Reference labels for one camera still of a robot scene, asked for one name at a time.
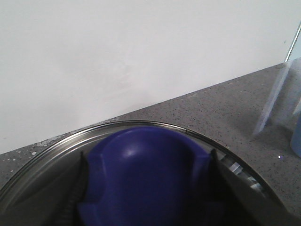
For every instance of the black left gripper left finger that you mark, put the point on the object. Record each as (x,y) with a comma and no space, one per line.
(53,205)

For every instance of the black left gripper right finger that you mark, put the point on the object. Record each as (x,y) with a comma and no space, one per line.
(240,204)

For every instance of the steel pot lid blue knob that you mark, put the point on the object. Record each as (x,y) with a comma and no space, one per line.
(139,173)

